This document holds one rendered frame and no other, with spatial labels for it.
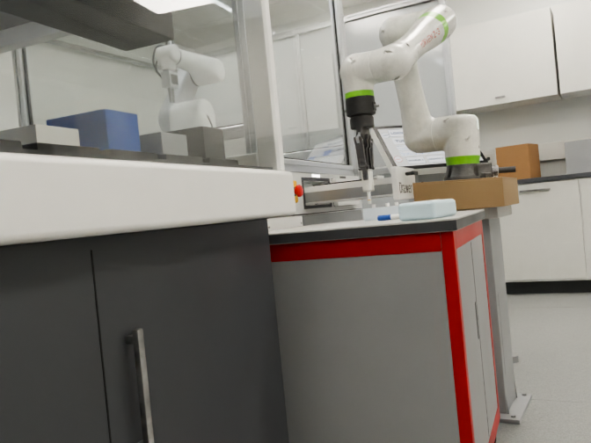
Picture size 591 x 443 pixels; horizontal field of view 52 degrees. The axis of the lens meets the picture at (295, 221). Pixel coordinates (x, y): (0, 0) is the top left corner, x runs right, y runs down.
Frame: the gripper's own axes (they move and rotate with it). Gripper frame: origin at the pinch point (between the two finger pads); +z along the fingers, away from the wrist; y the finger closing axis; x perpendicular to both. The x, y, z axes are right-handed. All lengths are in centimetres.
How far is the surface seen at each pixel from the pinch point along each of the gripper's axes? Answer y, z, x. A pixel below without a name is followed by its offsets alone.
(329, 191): 12.2, 1.6, 18.2
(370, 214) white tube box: -3.3, 10.6, -1.0
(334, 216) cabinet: 41, 11, 29
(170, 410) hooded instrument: -102, 39, 5
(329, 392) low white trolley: -45, 54, 1
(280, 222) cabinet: -10.5, 10.7, 26.7
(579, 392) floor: 74, 89, -53
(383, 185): 12.9, 1.5, -1.0
